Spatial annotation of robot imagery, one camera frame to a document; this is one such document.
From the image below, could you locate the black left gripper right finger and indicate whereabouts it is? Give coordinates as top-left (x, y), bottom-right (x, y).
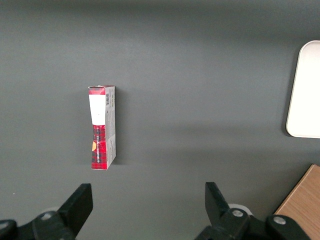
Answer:
top-left (194, 181), bottom-right (311, 240)

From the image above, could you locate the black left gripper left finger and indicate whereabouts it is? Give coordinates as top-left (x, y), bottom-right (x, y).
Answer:
top-left (0, 183), bottom-right (94, 240)

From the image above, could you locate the wooden drawer cabinet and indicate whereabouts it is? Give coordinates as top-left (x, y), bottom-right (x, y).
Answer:
top-left (274, 163), bottom-right (320, 240)

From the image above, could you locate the red plaid cardboard box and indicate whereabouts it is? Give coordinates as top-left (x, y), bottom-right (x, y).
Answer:
top-left (87, 84), bottom-right (117, 171)

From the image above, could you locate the white rectangular tray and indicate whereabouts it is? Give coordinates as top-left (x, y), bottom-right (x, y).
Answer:
top-left (285, 40), bottom-right (320, 139)

